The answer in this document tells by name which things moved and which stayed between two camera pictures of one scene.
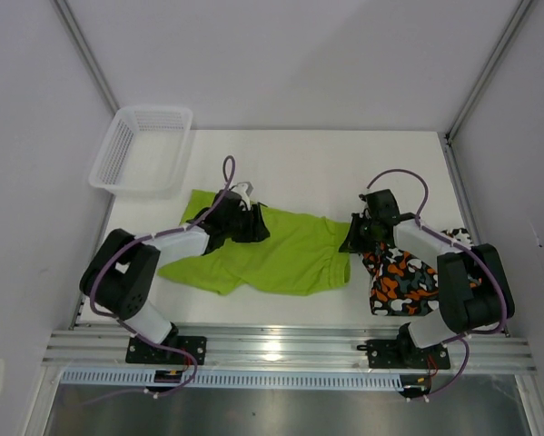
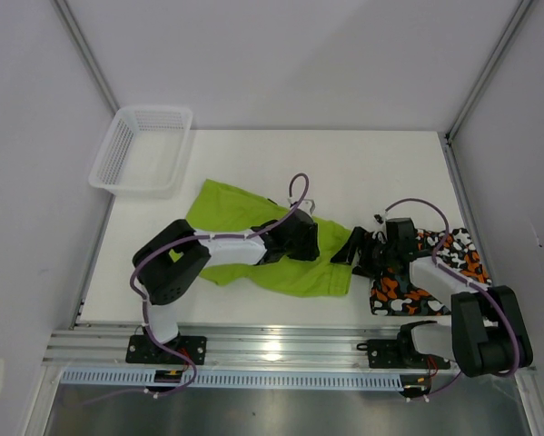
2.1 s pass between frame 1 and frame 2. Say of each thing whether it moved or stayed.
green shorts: moved
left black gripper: moved
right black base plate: stayed
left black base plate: stayed
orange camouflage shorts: stayed
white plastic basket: stayed
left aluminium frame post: stayed
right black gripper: moved
